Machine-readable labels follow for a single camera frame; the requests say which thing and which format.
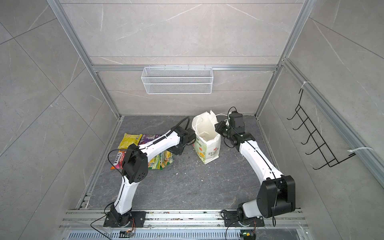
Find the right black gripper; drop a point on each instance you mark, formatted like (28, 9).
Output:
(219, 128)

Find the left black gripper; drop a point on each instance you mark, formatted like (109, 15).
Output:
(179, 153)

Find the floral paper bag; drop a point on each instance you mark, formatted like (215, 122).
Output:
(208, 141)

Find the green apple candy packet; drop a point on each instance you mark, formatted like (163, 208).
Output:
(160, 161)

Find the purple snack packet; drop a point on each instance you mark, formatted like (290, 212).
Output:
(147, 138)

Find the yellow snack packet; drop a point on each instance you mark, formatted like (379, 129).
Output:
(128, 140)

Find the orange blackcurrant candy packet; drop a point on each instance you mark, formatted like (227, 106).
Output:
(119, 160)

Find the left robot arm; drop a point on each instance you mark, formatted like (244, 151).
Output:
(135, 169)

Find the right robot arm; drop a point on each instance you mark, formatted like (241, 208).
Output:
(277, 193)

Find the white wire mesh basket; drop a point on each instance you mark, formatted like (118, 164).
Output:
(178, 80)

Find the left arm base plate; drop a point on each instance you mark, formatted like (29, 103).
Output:
(116, 220)

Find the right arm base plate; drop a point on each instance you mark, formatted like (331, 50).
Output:
(231, 219)

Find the black wire hook rack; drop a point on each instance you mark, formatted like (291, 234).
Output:
(315, 136)

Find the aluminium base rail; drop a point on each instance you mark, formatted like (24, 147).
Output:
(180, 225)

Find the aluminium frame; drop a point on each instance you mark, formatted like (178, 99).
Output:
(370, 159)

